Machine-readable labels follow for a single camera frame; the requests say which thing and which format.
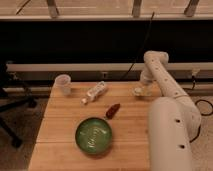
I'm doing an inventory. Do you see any white sponge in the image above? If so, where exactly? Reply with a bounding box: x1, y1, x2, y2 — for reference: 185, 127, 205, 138
133, 87, 146, 97

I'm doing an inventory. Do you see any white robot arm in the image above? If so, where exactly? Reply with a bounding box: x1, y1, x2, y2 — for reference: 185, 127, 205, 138
140, 51, 201, 171

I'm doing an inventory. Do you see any black office chair base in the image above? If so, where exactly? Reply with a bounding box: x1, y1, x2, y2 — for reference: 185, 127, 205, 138
0, 61, 38, 149

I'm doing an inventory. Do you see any green ceramic bowl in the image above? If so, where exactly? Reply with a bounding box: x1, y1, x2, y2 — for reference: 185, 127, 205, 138
75, 117, 112, 155

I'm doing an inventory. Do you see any red chili pepper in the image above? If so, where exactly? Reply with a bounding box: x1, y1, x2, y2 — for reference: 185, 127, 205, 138
106, 104, 120, 119

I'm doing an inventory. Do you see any clear plastic cup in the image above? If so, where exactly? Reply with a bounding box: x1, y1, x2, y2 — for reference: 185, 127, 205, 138
55, 74, 71, 96

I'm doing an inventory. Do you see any black hanging cable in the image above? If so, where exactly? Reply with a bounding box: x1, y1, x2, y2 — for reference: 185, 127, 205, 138
118, 11, 156, 82

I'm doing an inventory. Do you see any clear plastic bottle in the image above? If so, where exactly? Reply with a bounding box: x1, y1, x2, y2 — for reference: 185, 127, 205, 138
81, 81, 107, 105

